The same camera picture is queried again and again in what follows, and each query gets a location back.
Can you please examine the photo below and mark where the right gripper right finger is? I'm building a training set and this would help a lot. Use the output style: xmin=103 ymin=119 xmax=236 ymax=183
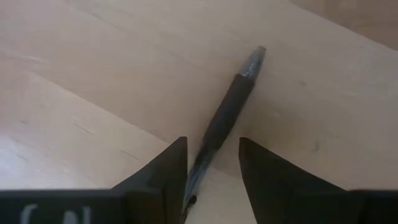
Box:
xmin=238 ymin=137 xmax=352 ymax=224

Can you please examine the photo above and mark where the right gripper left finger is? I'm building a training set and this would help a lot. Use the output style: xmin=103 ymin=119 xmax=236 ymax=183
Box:
xmin=111 ymin=136 xmax=189 ymax=224

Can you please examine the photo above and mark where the black retractable pen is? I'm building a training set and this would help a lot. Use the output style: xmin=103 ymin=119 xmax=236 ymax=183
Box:
xmin=178 ymin=45 xmax=267 ymax=224

